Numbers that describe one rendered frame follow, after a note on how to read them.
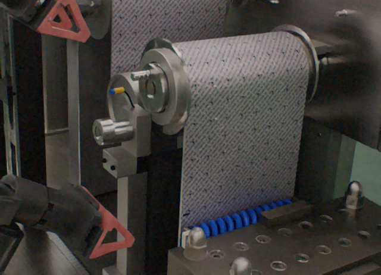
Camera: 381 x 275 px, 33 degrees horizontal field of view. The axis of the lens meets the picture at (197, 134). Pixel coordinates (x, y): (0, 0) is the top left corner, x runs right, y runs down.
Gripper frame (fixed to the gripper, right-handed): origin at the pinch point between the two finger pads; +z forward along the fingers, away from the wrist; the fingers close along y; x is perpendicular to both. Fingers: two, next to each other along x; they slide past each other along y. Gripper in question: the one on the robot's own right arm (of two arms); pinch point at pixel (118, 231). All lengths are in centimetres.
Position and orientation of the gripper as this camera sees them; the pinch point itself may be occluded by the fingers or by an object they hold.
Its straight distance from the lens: 97.5
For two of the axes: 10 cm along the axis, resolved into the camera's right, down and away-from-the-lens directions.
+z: 6.8, 3.4, 6.5
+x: 4.8, -8.7, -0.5
